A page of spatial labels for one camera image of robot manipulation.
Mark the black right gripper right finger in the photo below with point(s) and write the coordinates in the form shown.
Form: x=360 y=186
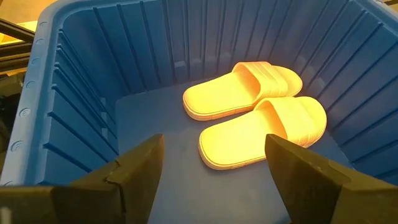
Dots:
x=326 y=196

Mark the blue plastic bin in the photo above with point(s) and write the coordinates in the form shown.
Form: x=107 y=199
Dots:
x=155 y=46

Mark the black aluminium frame rails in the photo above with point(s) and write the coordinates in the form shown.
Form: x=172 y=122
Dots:
x=12 y=29

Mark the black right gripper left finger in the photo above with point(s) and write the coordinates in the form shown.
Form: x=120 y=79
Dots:
x=93 y=202

